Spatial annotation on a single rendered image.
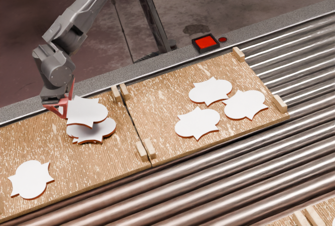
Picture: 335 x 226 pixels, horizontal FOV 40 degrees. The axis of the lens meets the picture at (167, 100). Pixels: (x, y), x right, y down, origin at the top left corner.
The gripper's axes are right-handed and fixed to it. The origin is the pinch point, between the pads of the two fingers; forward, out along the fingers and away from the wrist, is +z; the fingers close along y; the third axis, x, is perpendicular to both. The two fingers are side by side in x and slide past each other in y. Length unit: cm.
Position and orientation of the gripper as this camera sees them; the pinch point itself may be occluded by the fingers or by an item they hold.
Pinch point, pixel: (65, 107)
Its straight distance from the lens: 132.5
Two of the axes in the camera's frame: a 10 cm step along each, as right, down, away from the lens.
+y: 0.5, -6.7, 7.4
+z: 1.5, 7.4, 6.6
